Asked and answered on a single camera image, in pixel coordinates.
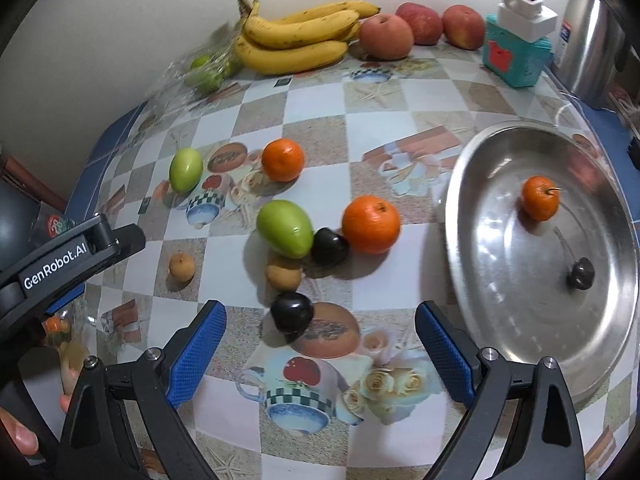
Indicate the steel thermos jug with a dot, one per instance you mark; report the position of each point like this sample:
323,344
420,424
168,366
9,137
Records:
590,45

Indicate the large green mango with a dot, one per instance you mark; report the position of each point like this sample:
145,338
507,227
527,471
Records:
285,227

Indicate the small green mango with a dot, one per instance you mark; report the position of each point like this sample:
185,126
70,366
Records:
186,170

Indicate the brown wooden furniture edge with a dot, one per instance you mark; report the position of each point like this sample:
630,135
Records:
35,182

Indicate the person's left hand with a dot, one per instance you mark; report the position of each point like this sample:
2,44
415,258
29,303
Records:
17,432

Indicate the small mandarin with stem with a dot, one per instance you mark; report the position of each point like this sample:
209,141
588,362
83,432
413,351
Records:
540,198

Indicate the dark plum in tray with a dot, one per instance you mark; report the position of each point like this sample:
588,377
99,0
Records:
581,274

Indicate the dark purple plum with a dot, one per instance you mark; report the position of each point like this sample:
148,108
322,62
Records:
292,312
330,246

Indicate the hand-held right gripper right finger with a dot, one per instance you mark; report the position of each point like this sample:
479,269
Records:
445,355

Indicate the clear plastic packet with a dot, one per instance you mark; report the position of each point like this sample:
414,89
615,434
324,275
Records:
70,360

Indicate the small black object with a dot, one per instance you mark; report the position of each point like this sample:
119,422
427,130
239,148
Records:
635,154

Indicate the white plug adapter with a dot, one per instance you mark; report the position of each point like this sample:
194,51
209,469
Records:
525,15

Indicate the red and green candy wrapper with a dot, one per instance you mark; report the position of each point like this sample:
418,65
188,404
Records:
55,225

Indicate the round steel plate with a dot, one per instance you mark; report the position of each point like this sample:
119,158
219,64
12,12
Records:
500,270

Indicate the teal plastic box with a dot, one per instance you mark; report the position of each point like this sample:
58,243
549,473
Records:
515,62

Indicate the checkered printed tablecloth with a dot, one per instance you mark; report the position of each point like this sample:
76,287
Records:
320,125

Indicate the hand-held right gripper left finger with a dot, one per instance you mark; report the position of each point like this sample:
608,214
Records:
197,355

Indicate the orange tangerine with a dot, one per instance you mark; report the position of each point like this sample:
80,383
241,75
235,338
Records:
282,160

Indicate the large orange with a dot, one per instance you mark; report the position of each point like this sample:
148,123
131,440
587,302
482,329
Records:
371,224

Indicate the black rounded object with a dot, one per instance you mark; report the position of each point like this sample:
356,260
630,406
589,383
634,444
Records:
15,225

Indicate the yellow banana bunch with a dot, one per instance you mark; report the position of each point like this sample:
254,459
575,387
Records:
295,35

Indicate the small green fruit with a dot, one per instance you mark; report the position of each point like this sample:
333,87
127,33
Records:
233,64
201,62
209,81

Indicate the small brown longan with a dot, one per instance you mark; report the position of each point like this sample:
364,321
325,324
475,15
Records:
283,276
181,266

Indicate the red apple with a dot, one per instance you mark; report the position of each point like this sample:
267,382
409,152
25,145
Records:
386,36
462,26
420,22

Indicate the clear plastic bag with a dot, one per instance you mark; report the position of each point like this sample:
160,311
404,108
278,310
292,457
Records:
175,80

